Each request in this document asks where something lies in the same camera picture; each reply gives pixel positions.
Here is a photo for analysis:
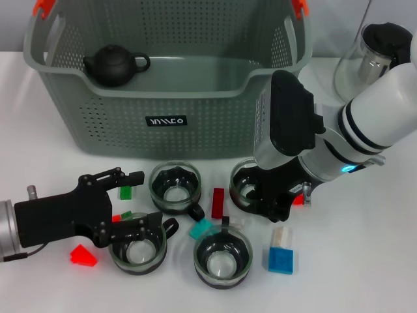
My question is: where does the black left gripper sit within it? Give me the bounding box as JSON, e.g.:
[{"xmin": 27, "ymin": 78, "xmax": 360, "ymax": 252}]
[{"xmin": 14, "ymin": 167, "xmax": 163, "ymax": 247}]

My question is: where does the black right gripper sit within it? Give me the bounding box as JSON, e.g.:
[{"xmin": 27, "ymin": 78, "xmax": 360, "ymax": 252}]
[{"xmin": 244, "ymin": 156, "xmax": 313, "ymax": 224}]

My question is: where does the glass teacup with black sleeve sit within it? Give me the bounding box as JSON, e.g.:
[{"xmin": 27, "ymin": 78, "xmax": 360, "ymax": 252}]
[
  {"xmin": 192, "ymin": 216, "xmax": 253, "ymax": 290},
  {"xmin": 149, "ymin": 160, "xmax": 206, "ymax": 222},
  {"xmin": 108, "ymin": 212, "xmax": 180, "ymax": 276},
  {"xmin": 229, "ymin": 158, "xmax": 271, "ymax": 218}
]

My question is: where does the grey perforated plastic storage bin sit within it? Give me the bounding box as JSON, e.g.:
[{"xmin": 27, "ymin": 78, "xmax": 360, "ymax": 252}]
[{"xmin": 22, "ymin": 0, "xmax": 313, "ymax": 160}]

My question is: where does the translucent white toy brick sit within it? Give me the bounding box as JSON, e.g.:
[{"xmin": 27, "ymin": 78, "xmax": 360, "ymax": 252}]
[{"xmin": 272, "ymin": 226, "xmax": 294, "ymax": 250}]

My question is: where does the long dark red toy brick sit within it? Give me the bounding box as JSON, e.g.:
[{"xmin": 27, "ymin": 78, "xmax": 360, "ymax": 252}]
[{"xmin": 210, "ymin": 187, "xmax": 225, "ymax": 218}]

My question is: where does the blue square toy brick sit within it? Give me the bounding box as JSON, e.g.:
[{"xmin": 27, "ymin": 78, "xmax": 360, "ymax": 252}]
[{"xmin": 268, "ymin": 246, "xmax": 294, "ymax": 273}]

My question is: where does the large red sloped brick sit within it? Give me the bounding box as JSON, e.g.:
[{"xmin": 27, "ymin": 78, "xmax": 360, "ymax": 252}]
[{"xmin": 70, "ymin": 244, "xmax": 98, "ymax": 267}]

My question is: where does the teal flat square brick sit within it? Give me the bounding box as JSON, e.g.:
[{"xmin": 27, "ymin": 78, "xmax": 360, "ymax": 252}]
[{"xmin": 188, "ymin": 218, "xmax": 216, "ymax": 241}]

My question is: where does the black clay teapot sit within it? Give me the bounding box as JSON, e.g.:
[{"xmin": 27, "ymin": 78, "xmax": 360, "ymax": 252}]
[{"xmin": 83, "ymin": 44, "xmax": 151, "ymax": 88}]

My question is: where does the right gripper cable with plug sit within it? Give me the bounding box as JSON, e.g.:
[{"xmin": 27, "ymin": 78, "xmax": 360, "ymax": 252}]
[{"xmin": 301, "ymin": 181, "xmax": 313, "ymax": 206}]

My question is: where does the gripper cable with plug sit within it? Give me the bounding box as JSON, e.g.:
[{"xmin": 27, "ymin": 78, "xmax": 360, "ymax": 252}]
[
  {"xmin": 301, "ymin": 181, "xmax": 313, "ymax": 206},
  {"xmin": 3, "ymin": 185, "xmax": 46, "ymax": 263}
]

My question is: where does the left gripper cable with plug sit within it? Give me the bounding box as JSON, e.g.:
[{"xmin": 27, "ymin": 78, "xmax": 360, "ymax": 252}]
[{"xmin": 3, "ymin": 185, "xmax": 46, "ymax": 263}]

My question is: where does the glass pitcher with black handle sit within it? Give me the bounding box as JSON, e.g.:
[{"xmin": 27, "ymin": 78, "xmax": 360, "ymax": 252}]
[{"xmin": 332, "ymin": 22, "xmax": 414, "ymax": 105}]

